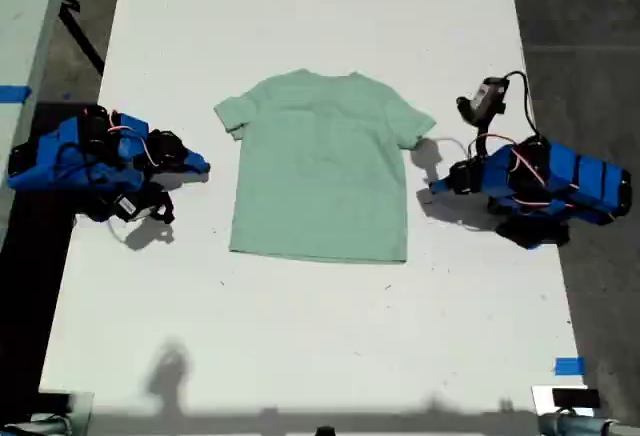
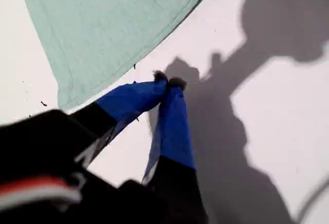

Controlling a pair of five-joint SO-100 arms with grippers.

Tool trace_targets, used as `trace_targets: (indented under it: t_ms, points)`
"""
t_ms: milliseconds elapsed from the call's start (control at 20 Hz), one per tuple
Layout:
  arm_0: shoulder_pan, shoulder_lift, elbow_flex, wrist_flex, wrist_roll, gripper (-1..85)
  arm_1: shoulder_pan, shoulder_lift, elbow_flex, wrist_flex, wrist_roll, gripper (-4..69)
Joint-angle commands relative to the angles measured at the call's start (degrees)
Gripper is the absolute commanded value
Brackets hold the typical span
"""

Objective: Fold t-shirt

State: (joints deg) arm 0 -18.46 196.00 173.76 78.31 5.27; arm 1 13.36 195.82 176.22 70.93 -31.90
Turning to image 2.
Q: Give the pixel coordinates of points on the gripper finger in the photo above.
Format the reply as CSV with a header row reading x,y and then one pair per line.
x,y
128,98
174,131

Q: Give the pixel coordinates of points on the pale green T-shirt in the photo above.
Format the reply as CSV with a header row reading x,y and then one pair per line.
x,y
102,28

